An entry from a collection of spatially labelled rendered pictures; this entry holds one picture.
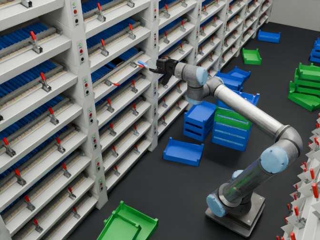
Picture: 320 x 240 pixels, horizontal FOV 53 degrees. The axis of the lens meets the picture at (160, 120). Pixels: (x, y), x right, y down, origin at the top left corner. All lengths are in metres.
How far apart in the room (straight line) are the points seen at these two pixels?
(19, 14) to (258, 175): 1.27
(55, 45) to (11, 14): 0.26
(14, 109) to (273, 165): 1.17
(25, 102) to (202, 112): 1.82
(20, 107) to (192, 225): 1.38
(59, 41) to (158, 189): 1.38
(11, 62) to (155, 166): 1.56
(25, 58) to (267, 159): 1.15
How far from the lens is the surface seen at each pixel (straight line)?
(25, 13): 1.42
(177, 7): 2.57
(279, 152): 1.54
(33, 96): 1.57
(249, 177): 1.73
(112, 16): 1.85
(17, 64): 1.44
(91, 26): 1.72
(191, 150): 2.80
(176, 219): 2.34
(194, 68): 1.74
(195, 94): 1.78
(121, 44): 1.98
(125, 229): 2.20
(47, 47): 1.54
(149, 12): 2.15
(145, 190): 2.49
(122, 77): 2.03
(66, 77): 1.68
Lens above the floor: 1.90
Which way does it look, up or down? 38 degrees down
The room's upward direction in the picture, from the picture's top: 1 degrees clockwise
